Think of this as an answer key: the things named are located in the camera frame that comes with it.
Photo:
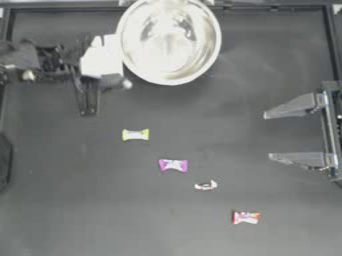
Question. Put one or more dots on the green candy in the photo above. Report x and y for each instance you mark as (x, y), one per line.
(134, 134)

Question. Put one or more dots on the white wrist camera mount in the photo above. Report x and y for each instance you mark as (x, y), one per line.
(101, 60)

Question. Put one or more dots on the white candy with red twists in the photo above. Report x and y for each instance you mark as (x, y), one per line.
(207, 186)

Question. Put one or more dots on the steel bowl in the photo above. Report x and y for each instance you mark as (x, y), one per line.
(168, 43)

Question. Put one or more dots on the purple candy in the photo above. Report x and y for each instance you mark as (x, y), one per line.
(172, 165)

